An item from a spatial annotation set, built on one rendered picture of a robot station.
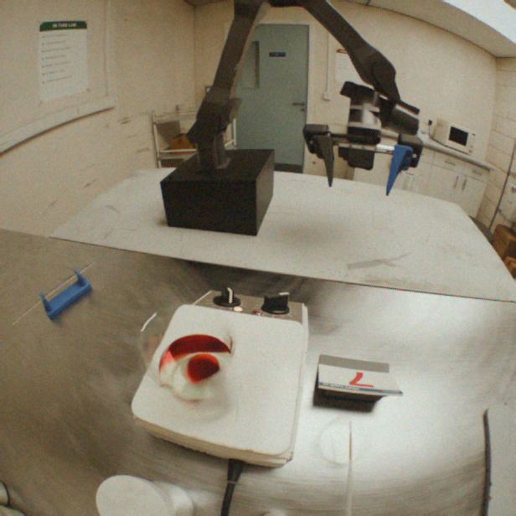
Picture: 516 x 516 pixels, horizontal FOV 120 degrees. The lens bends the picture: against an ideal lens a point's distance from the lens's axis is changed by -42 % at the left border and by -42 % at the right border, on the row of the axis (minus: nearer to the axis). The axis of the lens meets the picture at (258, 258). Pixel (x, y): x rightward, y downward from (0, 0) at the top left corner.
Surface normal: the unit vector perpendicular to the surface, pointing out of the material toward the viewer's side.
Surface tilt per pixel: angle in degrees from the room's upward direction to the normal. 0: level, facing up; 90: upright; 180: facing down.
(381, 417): 0
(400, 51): 90
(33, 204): 90
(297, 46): 90
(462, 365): 0
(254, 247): 0
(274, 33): 90
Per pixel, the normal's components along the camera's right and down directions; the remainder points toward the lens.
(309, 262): 0.00, -0.79
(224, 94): 0.00, 0.22
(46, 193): 0.98, 0.13
